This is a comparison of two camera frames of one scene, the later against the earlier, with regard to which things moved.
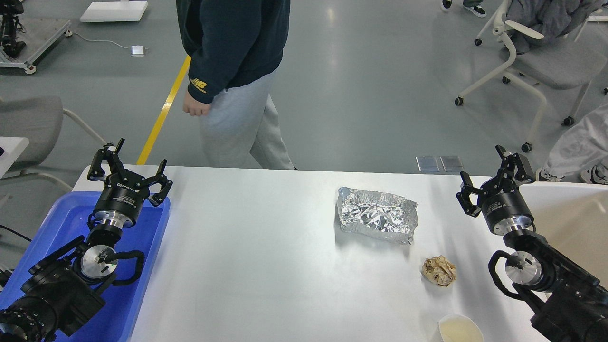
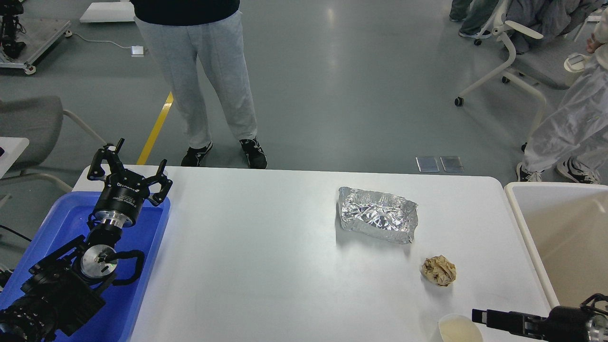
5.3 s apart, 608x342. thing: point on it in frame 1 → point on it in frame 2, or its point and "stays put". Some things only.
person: x=242 y=121 → x=175 y=30
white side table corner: x=11 y=148 stays put
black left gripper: x=123 y=197 stays put
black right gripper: x=505 y=211 → x=564 y=324
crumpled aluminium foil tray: x=377 y=214 stays put
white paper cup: x=457 y=328 stays put
